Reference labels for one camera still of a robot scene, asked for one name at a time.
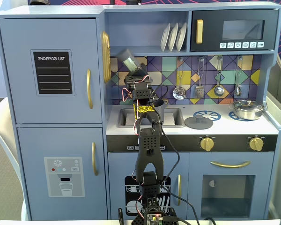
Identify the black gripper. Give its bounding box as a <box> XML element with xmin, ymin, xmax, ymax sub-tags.
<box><xmin>124</xmin><ymin>63</ymin><xmax>153</xmax><ymax>90</ymax></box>

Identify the gray salt shaker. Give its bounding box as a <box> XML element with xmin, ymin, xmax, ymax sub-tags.
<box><xmin>116</xmin><ymin>48</ymin><xmax>142</xmax><ymax>72</ymax></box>

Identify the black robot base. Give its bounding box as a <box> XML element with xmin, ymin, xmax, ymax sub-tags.
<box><xmin>131</xmin><ymin>198</ymin><xmax>180</xmax><ymax>225</ymax></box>

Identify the gold toy phone handset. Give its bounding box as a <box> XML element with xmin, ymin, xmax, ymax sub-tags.
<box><xmin>101</xmin><ymin>30</ymin><xmax>111</xmax><ymax>84</ymax></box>

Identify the white toy plate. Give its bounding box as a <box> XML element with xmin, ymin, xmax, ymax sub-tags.
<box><xmin>160</xmin><ymin>22</ymin><xmax>171</xmax><ymax>53</ymax></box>
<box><xmin>175</xmin><ymin>22</ymin><xmax>187</xmax><ymax>52</ymax></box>
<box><xmin>168</xmin><ymin>22</ymin><xmax>179</xmax><ymax>53</ymax></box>

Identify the gray plastic pot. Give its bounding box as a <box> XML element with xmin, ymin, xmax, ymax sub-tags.
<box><xmin>151</xmin><ymin>99</ymin><xmax>167</xmax><ymax>125</ymax></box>

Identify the steel skimmer spoon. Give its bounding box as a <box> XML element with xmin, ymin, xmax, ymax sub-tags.
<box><xmin>172</xmin><ymin>58</ymin><xmax>187</xmax><ymax>101</ymax></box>

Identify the gray toy sink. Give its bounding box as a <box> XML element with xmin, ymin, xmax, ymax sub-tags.
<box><xmin>117</xmin><ymin>107</ymin><xmax>185</xmax><ymax>128</ymax></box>

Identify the steel slotted spatula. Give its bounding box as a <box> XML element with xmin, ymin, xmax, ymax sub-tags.
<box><xmin>193</xmin><ymin>58</ymin><xmax>205</xmax><ymax>99</ymax></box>

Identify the gray pot lid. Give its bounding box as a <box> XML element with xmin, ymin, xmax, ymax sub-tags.
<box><xmin>184</xmin><ymin>114</ymin><xmax>214</xmax><ymax>130</ymax></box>

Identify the steel ladle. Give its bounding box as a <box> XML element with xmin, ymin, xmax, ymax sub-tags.
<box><xmin>213</xmin><ymin>57</ymin><xmax>225</xmax><ymax>97</ymax></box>

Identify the black shopping list chalkboard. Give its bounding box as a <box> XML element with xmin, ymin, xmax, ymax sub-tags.
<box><xmin>30</xmin><ymin>49</ymin><xmax>75</xmax><ymax>96</ymax></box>

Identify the black toy microwave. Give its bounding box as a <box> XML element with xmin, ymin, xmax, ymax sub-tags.
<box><xmin>191</xmin><ymin>9</ymin><xmax>279</xmax><ymax>52</ymax></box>

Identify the gold stove knob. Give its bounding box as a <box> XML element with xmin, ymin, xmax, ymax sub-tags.
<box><xmin>200</xmin><ymin>137</ymin><xmax>214</xmax><ymax>152</ymax></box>
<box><xmin>249</xmin><ymin>137</ymin><xmax>264</xmax><ymax>152</ymax></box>

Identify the steel serving spoon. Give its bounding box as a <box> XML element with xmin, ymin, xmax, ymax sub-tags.
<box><xmin>233</xmin><ymin>56</ymin><xmax>243</xmax><ymax>97</ymax></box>

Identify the blue toy kitchen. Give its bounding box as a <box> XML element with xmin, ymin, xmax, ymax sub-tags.
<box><xmin>0</xmin><ymin>1</ymin><xmax>281</xmax><ymax>221</ymax></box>

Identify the steel pot with lid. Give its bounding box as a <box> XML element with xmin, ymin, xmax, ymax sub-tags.
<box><xmin>229</xmin><ymin>99</ymin><xmax>268</xmax><ymax>121</ymax></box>

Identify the blue large fridge door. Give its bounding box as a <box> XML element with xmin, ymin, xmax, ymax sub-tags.
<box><xmin>0</xmin><ymin>18</ymin><xmax>103</xmax><ymax>125</ymax></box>

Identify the blue fridge door with dispenser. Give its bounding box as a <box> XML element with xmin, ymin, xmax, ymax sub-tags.
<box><xmin>16</xmin><ymin>127</ymin><xmax>108</xmax><ymax>221</ymax></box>

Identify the blue oven door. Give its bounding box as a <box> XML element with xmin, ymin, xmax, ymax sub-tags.
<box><xmin>188</xmin><ymin>151</ymin><xmax>275</xmax><ymax>220</ymax></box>

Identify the robot controller board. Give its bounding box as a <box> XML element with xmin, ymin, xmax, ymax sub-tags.
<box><xmin>145</xmin><ymin>212</ymin><xmax>166</xmax><ymax>225</ymax></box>

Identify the white chair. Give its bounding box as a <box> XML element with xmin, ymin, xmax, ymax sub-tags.
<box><xmin>0</xmin><ymin>97</ymin><xmax>23</xmax><ymax>221</ymax></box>

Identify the red white servo cable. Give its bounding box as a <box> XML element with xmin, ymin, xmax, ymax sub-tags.
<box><xmin>121</xmin><ymin>75</ymin><xmax>153</xmax><ymax>104</ymax></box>
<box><xmin>131</xmin><ymin>173</ymin><xmax>146</xmax><ymax>218</ymax></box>

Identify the long gold fridge handle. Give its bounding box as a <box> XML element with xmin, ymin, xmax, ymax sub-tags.
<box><xmin>86</xmin><ymin>68</ymin><xmax>94</xmax><ymax>110</ymax></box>

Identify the gold microwave handle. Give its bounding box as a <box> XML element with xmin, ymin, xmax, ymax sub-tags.
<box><xmin>196</xmin><ymin>19</ymin><xmax>204</xmax><ymax>45</ymax></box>

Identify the long black cable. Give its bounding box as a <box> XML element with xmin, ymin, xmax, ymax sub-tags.
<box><xmin>149</xmin><ymin>84</ymin><xmax>201</xmax><ymax>225</ymax></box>

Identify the short gold fridge handle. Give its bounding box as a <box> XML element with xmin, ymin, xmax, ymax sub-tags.
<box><xmin>91</xmin><ymin>142</ymin><xmax>99</xmax><ymax>176</ymax></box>

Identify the gold dishwasher handle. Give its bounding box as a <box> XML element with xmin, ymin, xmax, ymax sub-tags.
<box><xmin>177</xmin><ymin>174</ymin><xmax>182</xmax><ymax>200</ymax></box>

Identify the gold oven handle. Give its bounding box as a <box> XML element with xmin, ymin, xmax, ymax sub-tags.
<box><xmin>210</xmin><ymin>160</ymin><xmax>251</xmax><ymax>169</ymax></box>

